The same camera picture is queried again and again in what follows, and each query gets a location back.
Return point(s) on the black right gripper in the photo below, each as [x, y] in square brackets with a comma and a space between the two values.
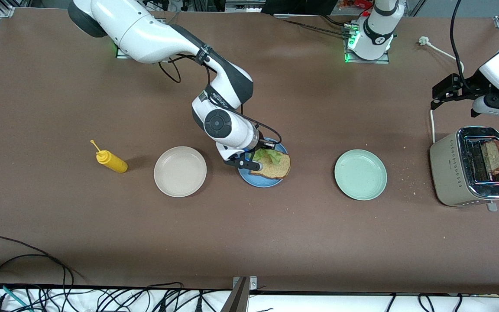
[261, 135]

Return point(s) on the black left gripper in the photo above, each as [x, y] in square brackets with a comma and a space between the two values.
[466, 86]

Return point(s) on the green lettuce leaf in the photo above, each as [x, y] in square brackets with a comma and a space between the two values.
[271, 157]

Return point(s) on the brown bread slice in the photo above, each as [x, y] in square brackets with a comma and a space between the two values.
[494, 157]
[277, 170]

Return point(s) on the yellow mustard squeeze bottle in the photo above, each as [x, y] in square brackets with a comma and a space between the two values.
[113, 162]

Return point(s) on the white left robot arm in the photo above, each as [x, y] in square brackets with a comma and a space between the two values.
[377, 34]

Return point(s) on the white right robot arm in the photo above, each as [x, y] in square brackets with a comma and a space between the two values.
[145, 30]

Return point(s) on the blue plate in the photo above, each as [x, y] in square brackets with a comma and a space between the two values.
[256, 180]

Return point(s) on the beige plate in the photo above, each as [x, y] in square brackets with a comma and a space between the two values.
[180, 171]

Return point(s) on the pale green plate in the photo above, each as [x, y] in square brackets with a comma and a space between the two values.
[361, 174]

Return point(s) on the beige chrome toaster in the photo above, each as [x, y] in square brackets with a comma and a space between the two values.
[446, 173]

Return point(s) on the red snack packet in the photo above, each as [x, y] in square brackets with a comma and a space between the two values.
[353, 3]

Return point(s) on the grey metal bar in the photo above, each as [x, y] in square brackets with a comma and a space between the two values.
[237, 299]

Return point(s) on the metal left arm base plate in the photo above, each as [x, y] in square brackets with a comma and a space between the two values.
[368, 61]

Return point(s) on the small metal bracket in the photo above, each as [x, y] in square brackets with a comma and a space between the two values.
[253, 284]

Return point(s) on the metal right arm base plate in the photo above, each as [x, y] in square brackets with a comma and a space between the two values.
[121, 55]

